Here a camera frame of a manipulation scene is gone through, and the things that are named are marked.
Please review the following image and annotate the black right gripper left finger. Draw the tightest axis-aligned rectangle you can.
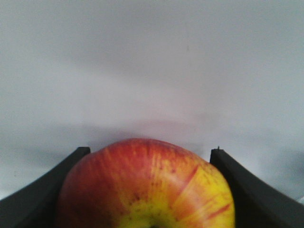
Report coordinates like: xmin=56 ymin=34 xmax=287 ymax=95
xmin=0 ymin=147 xmax=90 ymax=228

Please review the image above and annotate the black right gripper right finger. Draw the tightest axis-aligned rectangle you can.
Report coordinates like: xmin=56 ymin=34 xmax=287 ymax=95
xmin=210 ymin=148 xmax=304 ymax=228

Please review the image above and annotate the red yellow apple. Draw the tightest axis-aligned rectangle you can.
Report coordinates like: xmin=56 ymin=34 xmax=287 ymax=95
xmin=54 ymin=139 xmax=236 ymax=228

